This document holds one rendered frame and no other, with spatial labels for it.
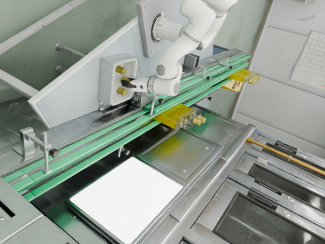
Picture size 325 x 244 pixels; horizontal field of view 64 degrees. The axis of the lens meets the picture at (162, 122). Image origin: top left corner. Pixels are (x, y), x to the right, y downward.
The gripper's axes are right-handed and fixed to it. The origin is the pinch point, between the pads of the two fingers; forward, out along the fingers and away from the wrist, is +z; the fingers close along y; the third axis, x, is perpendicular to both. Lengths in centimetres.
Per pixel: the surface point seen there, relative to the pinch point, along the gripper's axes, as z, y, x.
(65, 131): 6.4, -35.9, -13.6
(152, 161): -15.1, -5.0, -39.1
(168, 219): -40, -29, -46
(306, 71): -23, 603, -120
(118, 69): 3.8, -1.3, 6.2
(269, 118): 49, 599, -254
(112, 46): 5.0, -2.4, 17.8
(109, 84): 2.5, -10.4, 1.3
